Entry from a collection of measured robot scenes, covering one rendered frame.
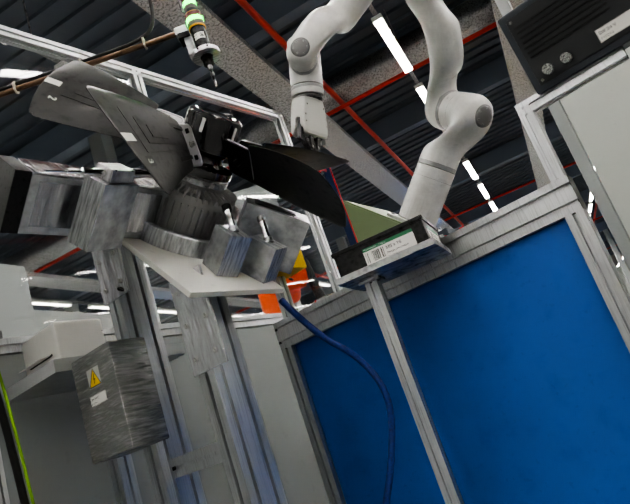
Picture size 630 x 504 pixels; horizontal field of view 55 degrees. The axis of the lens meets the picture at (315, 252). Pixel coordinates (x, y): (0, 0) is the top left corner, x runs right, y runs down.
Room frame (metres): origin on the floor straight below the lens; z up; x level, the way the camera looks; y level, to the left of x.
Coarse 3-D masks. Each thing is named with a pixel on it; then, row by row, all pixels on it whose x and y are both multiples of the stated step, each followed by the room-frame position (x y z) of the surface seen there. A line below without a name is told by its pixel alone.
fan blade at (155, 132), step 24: (96, 96) 0.86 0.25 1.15; (120, 96) 0.91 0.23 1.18; (120, 120) 0.88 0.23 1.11; (144, 120) 0.94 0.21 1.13; (168, 120) 1.02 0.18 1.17; (144, 144) 0.91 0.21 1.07; (168, 144) 0.99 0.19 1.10; (168, 168) 0.96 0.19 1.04; (192, 168) 1.08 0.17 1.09; (168, 192) 0.91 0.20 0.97
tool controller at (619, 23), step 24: (528, 0) 1.13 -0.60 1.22; (552, 0) 1.12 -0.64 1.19; (576, 0) 1.10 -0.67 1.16; (600, 0) 1.09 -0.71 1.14; (624, 0) 1.07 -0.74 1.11; (504, 24) 1.17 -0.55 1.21; (528, 24) 1.15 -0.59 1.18; (552, 24) 1.14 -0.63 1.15; (576, 24) 1.12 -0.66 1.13; (600, 24) 1.11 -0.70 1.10; (624, 24) 1.09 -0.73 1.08; (528, 48) 1.18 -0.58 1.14; (552, 48) 1.16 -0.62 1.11; (576, 48) 1.14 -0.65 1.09; (600, 48) 1.13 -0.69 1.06; (624, 48) 1.18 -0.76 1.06; (528, 72) 1.20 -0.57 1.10; (552, 72) 1.18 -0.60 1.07; (576, 72) 1.17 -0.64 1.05
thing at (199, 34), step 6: (198, 24) 1.24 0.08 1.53; (192, 30) 1.25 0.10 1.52; (198, 30) 1.25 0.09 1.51; (204, 30) 1.25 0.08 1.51; (198, 36) 1.24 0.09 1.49; (204, 36) 1.25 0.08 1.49; (198, 42) 1.25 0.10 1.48; (204, 42) 1.25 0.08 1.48; (204, 54) 1.25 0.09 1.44; (210, 54) 1.25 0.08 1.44; (204, 60) 1.25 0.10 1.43; (210, 60) 1.25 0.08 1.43; (204, 66) 1.26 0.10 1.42
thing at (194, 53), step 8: (176, 32) 1.25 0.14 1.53; (184, 32) 1.24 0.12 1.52; (184, 40) 1.25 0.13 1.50; (192, 40) 1.26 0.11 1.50; (192, 48) 1.25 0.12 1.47; (200, 48) 1.23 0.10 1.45; (208, 48) 1.23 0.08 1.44; (216, 48) 1.24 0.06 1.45; (192, 56) 1.25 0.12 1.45; (200, 56) 1.25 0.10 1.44; (216, 56) 1.27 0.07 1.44; (200, 64) 1.28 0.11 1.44
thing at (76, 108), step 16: (64, 64) 1.11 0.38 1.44; (80, 64) 1.12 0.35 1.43; (64, 80) 1.08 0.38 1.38; (80, 80) 1.10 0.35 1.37; (96, 80) 1.11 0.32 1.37; (112, 80) 1.13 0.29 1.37; (64, 96) 1.07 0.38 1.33; (80, 96) 1.08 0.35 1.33; (128, 96) 1.13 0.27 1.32; (144, 96) 1.14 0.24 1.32; (32, 112) 1.02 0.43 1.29; (48, 112) 1.04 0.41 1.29; (64, 112) 1.06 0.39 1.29; (80, 112) 1.07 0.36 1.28; (96, 112) 1.09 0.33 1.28; (80, 128) 1.07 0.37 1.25; (96, 128) 1.08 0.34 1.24; (112, 128) 1.10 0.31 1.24
